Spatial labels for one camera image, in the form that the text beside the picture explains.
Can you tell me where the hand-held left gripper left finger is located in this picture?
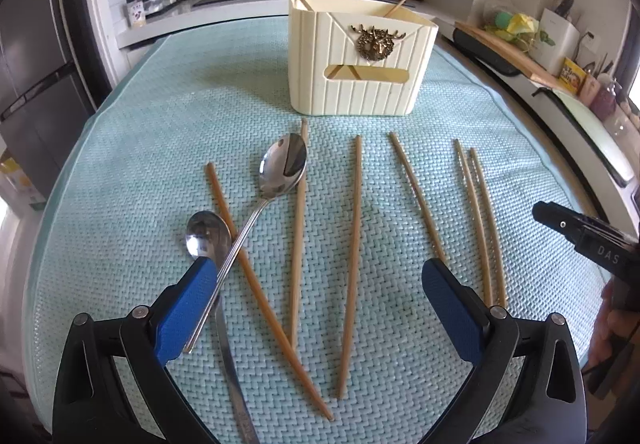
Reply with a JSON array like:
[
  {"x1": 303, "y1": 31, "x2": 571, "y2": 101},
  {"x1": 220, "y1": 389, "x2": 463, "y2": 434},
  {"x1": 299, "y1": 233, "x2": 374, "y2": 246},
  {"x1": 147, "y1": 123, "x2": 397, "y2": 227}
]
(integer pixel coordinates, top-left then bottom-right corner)
[{"x1": 52, "y1": 257, "x2": 219, "y2": 444}]

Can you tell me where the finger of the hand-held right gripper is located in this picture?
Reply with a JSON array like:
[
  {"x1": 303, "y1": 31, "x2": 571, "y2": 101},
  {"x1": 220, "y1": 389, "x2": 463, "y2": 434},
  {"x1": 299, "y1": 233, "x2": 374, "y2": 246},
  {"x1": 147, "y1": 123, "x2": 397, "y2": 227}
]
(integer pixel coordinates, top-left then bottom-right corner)
[{"x1": 532, "y1": 201, "x2": 583, "y2": 239}]

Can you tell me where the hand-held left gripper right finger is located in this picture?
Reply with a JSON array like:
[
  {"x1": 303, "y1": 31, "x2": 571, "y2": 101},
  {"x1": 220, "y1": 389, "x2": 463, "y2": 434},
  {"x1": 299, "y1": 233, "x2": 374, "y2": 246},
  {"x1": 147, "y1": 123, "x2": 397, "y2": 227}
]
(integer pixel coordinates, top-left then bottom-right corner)
[{"x1": 421, "y1": 258, "x2": 588, "y2": 444}]

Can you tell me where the pale curved wooden chopstick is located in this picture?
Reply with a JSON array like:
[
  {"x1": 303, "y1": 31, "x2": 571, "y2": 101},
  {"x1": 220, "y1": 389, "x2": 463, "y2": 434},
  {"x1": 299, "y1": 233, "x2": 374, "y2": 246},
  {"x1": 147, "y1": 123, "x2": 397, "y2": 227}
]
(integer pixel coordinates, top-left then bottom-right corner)
[
  {"x1": 452, "y1": 139, "x2": 494, "y2": 308},
  {"x1": 468, "y1": 147, "x2": 509, "y2": 310}
]

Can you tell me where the dark brown wooden chopstick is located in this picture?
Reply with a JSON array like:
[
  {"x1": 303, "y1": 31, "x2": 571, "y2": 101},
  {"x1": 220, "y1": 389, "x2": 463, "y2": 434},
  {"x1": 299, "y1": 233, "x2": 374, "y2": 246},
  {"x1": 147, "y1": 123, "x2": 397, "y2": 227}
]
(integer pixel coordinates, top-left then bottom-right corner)
[{"x1": 206, "y1": 162, "x2": 334, "y2": 421}]

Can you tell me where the small steel spoon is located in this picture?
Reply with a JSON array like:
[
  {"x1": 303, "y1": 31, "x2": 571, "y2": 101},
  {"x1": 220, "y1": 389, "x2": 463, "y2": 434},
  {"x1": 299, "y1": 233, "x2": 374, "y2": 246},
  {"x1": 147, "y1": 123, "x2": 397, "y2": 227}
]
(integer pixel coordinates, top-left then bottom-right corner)
[{"x1": 185, "y1": 211, "x2": 261, "y2": 444}]

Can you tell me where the large steel spoon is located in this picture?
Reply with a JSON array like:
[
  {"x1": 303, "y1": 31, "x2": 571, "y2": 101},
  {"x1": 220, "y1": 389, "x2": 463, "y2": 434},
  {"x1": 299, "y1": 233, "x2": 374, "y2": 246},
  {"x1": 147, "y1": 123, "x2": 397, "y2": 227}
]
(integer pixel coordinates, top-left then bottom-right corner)
[{"x1": 184, "y1": 133, "x2": 308, "y2": 354}]

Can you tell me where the cream ribbed utensil holder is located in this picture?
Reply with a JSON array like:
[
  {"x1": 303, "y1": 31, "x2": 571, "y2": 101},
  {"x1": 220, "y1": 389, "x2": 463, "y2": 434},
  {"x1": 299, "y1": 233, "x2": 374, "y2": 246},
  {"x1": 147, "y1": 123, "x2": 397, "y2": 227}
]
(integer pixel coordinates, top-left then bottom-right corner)
[{"x1": 288, "y1": 0, "x2": 440, "y2": 117}]

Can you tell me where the person's right hand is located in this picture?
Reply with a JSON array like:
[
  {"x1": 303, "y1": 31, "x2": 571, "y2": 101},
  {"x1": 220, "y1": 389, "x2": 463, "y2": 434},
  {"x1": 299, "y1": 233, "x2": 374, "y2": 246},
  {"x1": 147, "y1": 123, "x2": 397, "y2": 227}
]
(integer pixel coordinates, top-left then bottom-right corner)
[{"x1": 586, "y1": 281, "x2": 632, "y2": 377}]

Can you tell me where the pink soap bottle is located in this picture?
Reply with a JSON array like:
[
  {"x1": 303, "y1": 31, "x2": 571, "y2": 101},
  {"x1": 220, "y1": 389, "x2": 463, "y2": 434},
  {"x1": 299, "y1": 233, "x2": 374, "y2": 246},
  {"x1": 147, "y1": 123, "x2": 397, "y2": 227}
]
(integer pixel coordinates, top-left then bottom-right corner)
[{"x1": 590, "y1": 76, "x2": 621, "y2": 121}]

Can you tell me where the yellow snack packet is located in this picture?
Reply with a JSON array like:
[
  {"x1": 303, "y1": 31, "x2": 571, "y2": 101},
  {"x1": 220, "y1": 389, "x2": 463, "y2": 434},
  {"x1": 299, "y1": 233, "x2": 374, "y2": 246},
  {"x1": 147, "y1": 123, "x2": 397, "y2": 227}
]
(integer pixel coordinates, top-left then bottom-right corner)
[{"x1": 558, "y1": 57, "x2": 587, "y2": 94}]

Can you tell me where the teal woven table mat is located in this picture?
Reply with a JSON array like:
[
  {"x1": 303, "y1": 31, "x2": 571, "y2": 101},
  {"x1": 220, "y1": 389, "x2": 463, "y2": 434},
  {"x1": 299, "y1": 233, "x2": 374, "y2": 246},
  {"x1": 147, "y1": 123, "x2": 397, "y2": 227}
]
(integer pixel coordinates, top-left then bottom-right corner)
[{"x1": 22, "y1": 16, "x2": 627, "y2": 444}]

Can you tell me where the wooden cutting board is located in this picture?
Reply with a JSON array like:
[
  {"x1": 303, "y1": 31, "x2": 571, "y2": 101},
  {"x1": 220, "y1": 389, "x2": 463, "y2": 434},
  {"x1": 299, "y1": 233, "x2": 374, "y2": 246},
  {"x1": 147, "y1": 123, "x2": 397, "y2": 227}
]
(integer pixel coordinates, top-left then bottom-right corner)
[{"x1": 453, "y1": 20, "x2": 569, "y2": 93}]

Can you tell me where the white kitchen tool container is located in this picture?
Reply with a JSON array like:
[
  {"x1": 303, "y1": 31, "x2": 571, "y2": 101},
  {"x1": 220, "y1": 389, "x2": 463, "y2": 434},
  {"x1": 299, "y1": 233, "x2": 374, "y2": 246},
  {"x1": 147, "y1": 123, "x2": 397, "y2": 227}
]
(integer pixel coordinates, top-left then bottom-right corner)
[{"x1": 529, "y1": 0, "x2": 582, "y2": 64}]

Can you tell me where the yellow green plastic bag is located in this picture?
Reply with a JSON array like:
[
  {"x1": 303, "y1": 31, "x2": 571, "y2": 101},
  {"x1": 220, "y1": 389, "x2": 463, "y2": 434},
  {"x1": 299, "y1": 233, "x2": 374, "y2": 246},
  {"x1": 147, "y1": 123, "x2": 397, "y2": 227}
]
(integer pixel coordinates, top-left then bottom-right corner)
[{"x1": 481, "y1": 11, "x2": 543, "y2": 46}]

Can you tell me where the yellow white carton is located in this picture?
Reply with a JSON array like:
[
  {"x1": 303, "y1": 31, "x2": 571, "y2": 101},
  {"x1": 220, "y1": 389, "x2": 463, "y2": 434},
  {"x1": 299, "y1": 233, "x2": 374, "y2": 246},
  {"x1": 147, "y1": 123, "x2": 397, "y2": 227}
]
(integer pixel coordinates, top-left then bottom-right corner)
[{"x1": 0, "y1": 149, "x2": 47, "y2": 211}]

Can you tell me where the dark grey refrigerator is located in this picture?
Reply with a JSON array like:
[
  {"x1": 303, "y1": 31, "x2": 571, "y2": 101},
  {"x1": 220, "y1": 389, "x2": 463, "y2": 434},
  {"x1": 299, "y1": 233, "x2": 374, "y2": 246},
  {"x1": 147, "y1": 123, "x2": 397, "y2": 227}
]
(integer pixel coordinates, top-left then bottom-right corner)
[{"x1": 0, "y1": 0, "x2": 103, "y2": 202}]

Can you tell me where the rack of clear jars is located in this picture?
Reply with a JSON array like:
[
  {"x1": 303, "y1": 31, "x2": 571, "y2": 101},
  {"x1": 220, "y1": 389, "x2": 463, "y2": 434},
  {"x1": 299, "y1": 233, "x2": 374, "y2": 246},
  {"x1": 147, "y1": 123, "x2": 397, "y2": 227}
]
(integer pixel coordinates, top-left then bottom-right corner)
[{"x1": 142, "y1": 0, "x2": 180, "y2": 16}]

